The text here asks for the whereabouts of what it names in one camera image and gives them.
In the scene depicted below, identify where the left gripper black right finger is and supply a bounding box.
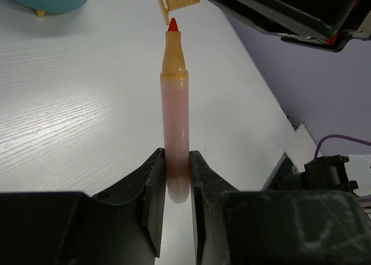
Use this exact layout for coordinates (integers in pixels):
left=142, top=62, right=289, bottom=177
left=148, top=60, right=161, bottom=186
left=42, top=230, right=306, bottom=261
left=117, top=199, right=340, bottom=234
left=190, top=150, right=237, bottom=264

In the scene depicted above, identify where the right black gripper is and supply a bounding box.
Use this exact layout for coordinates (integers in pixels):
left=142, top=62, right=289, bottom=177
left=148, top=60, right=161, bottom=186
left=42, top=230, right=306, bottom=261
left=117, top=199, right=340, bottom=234
left=208, top=0, right=370, bottom=52

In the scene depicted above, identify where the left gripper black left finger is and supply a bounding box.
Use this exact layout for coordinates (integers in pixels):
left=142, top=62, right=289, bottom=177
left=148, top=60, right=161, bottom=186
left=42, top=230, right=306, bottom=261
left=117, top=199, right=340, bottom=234
left=91, top=148, right=166, bottom=259

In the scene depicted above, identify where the orange pencil shaped case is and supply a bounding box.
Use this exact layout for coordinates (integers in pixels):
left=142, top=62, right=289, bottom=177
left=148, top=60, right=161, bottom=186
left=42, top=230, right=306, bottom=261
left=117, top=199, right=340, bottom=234
left=160, top=18, right=190, bottom=204

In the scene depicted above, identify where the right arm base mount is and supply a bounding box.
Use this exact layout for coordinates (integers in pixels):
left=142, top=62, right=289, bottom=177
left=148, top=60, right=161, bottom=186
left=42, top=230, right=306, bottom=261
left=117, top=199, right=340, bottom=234
left=261, top=124, right=317, bottom=191

